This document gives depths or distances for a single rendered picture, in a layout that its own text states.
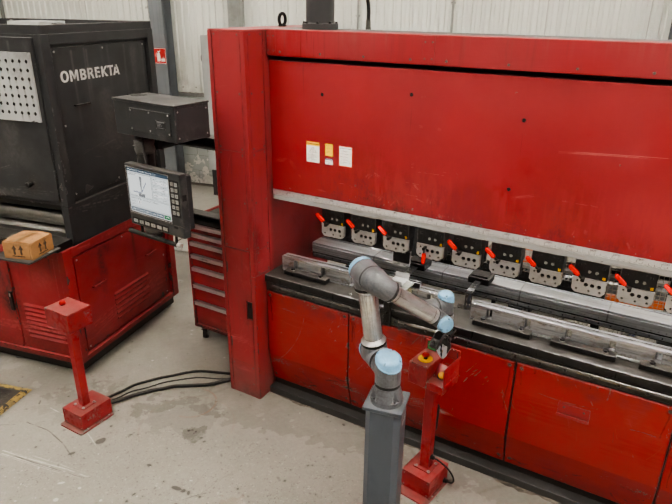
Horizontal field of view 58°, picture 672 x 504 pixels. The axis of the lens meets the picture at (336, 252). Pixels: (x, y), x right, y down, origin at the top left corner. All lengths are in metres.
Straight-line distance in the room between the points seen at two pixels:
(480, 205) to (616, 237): 0.63
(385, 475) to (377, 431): 0.24
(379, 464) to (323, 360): 1.03
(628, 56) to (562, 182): 0.58
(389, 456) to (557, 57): 1.90
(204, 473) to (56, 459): 0.87
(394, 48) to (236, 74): 0.87
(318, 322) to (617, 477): 1.77
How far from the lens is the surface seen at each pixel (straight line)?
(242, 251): 3.66
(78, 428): 4.14
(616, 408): 3.21
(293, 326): 3.78
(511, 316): 3.24
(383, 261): 3.71
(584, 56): 2.83
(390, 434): 2.81
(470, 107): 2.98
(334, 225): 3.46
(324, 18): 3.40
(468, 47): 2.95
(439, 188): 3.11
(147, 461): 3.79
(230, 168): 3.54
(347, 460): 3.66
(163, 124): 3.28
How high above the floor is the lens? 2.43
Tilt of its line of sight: 22 degrees down
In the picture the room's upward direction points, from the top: 1 degrees clockwise
